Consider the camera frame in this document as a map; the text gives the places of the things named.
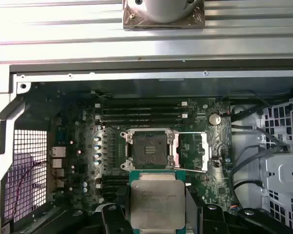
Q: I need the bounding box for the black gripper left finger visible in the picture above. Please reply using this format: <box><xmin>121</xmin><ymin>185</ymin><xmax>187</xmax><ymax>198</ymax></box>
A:
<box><xmin>51</xmin><ymin>185</ymin><xmax>131</xmax><ymax>234</ymax></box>

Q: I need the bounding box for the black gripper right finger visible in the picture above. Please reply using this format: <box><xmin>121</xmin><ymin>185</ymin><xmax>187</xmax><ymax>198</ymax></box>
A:
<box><xmin>185</xmin><ymin>187</ymin><xmax>293</xmax><ymax>234</ymax></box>

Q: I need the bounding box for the CPU with silver top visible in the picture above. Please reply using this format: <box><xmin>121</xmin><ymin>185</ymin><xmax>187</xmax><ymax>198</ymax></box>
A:
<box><xmin>128</xmin><ymin>170</ymin><xmax>186</xmax><ymax>234</ymax></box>

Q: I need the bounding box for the metal wire locking lever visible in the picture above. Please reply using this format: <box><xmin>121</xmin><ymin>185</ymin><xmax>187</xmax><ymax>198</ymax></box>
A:
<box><xmin>173</xmin><ymin>167</ymin><xmax>208</xmax><ymax>174</ymax></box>

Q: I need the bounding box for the metal socket cover frame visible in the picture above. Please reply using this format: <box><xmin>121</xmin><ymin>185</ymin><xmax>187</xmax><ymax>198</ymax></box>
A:
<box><xmin>173</xmin><ymin>131</ymin><xmax>209</xmax><ymax>173</ymax></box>

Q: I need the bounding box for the black RAM slot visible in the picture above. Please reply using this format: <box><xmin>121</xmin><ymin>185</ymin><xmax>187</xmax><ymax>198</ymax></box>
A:
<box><xmin>94</xmin><ymin>106</ymin><xmax>189</xmax><ymax>113</ymax></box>
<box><xmin>94</xmin><ymin>100</ymin><xmax>189</xmax><ymax>107</ymax></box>
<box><xmin>94</xmin><ymin>118</ymin><xmax>189</xmax><ymax>125</ymax></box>
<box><xmin>101</xmin><ymin>180</ymin><xmax>129</xmax><ymax>186</ymax></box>
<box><xmin>101</xmin><ymin>185</ymin><xmax>129</xmax><ymax>192</ymax></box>
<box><xmin>101</xmin><ymin>191</ymin><xmax>129</xmax><ymax>197</ymax></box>
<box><xmin>94</xmin><ymin>112</ymin><xmax>189</xmax><ymax>119</ymax></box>
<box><xmin>101</xmin><ymin>174</ymin><xmax>129</xmax><ymax>181</ymax></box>

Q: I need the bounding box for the CPU socket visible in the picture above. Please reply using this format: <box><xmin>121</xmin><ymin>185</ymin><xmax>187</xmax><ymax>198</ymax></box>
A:
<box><xmin>119</xmin><ymin>127</ymin><xmax>181</xmax><ymax>171</ymax></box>

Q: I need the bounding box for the green motherboard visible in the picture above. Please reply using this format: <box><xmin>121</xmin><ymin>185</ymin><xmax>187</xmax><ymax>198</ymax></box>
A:
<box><xmin>24</xmin><ymin>82</ymin><xmax>233</xmax><ymax>220</ymax></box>

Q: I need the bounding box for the grey metal drive cage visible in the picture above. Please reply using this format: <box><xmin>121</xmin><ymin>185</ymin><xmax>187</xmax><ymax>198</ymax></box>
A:
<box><xmin>257</xmin><ymin>97</ymin><xmax>293</xmax><ymax>234</ymax></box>

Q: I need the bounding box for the silver coin battery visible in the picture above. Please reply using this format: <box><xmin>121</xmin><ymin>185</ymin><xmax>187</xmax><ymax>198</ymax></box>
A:
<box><xmin>208</xmin><ymin>113</ymin><xmax>222</xmax><ymax>126</ymax></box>

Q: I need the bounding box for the black and grey PC case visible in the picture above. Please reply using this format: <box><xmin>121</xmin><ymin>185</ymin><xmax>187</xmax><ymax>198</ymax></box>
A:
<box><xmin>0</xmin><ymin>62</ymin><xmax>293</xmax><ymax>234</ymax></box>

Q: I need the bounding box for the grey looped cable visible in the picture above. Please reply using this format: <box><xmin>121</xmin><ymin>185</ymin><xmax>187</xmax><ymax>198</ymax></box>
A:
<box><xmin>229</xmin><ymin>145</ymin><xmax>290</xmax><ymax>208</ymax></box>

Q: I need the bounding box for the black cable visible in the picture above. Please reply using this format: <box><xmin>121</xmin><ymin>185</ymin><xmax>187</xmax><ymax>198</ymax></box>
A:
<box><xmin>232</xmin><ymin>124</ymin><xmax>291</xmax><ymax>151</ymax></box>
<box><xmin>218</xmin><ymin>90</ymin><xmax>272</xmax><ymax>115</ymax></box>

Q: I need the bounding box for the brown square base plate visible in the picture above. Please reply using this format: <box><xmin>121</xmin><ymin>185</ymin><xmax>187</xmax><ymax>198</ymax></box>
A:
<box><xmin>123</xmin><ymin>0</ymin><xmax>206</xmax><ymax>30</ymax></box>

